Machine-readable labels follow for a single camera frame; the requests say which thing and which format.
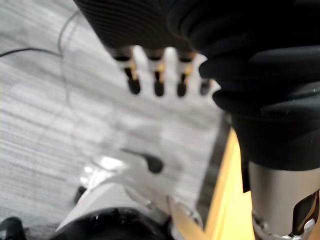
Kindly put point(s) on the yellow shelf board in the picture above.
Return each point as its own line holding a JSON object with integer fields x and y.
{"x": 226, "y": 200}

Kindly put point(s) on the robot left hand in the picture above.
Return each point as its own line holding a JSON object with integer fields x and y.
{"x": 225, "y": 32}

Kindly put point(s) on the dark robot foot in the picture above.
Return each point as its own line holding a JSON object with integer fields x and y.
{"x": 11, "y": 228}

